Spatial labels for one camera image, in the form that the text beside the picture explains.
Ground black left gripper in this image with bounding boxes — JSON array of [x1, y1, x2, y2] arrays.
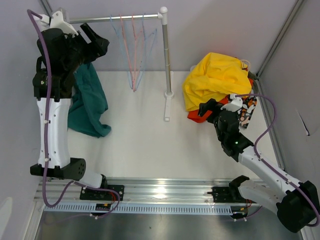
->
[[63, 22, 109, 73]]

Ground yellow shorts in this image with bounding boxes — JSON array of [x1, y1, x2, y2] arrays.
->
[[182, 52, 252, 112]]

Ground pink wire hanger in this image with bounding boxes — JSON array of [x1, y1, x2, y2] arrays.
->
[[119, 15, 136, 92], [131, 18, 145, 92]]

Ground camouflage orange black shorts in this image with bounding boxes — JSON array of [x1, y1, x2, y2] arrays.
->
[[237, 96, 258, 129]]

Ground olive green shorts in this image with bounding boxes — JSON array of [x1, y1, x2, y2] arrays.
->
[[247, 71, 258, 86]]

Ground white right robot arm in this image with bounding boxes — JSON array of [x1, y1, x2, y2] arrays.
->
[[198, 96, 320, 233]]

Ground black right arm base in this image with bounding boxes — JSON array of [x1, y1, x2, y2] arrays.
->
[[207, 175, 250, 204]]

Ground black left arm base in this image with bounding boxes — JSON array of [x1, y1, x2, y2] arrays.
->
[[79, 175, 125, 202]]

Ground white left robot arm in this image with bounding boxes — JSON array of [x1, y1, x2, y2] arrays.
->
[[30, 23, 110, 200]]

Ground teal green shorts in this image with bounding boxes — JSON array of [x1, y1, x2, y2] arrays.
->
[[67, 63, 112, 138]]

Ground metal clothes rack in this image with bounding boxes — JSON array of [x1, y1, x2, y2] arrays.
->
[[69, 6, 174, 122]]

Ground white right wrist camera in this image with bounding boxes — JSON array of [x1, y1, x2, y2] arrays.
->
[[220, 93, 243, 112]]

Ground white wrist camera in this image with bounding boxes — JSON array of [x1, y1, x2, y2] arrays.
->
[[36, 8, 79, 36], [220, 93, 243, 112]]

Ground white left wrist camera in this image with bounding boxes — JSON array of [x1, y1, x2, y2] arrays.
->
[[36, 8, 79, 36]]

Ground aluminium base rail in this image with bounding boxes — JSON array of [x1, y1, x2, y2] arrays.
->
[[32, 177, 232, 205]]

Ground white slotted cable duct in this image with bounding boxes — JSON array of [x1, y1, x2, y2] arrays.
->
[[44, 202, 233, 216]]

